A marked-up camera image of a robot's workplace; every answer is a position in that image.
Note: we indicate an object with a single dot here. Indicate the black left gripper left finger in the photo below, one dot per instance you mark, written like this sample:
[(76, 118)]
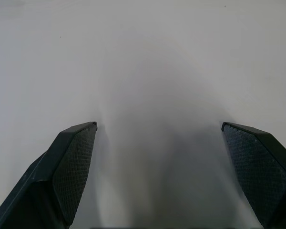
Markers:
[(52, 181)]

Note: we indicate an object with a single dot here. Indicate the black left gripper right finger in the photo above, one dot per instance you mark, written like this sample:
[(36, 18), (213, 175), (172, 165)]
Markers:
[(262, 176)]

